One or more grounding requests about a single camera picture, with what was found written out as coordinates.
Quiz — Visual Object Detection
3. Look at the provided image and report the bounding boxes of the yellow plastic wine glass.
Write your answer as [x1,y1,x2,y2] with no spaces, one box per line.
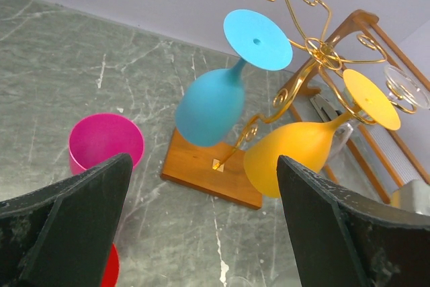
[243,69,400,198]

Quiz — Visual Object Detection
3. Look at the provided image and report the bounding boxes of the blue plastic wine glass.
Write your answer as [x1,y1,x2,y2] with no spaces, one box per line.
[175,9,293,147]

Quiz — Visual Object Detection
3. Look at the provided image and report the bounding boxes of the clear wine glass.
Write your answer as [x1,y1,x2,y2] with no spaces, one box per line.
[327,65,430,167]

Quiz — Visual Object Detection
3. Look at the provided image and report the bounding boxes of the wooden shelf rack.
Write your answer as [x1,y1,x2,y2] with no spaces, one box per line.
[273,9,429,204]

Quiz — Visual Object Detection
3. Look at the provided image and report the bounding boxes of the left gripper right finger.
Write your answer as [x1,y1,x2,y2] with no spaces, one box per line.
[277,155,429,286]

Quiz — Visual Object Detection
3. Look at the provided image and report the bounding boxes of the magenta plastic wine glass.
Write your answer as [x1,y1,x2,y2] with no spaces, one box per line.
[68,113,145,175]

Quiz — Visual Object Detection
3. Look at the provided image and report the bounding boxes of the gold wire glass rack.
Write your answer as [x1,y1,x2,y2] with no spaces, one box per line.
[161,9,405,210]

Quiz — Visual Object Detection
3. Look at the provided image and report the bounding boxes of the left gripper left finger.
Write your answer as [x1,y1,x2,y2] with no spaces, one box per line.
[1,153,133,286]

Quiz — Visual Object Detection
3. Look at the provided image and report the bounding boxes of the red plastic wine glass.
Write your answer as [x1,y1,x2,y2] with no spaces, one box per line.
[101,244,120,287]

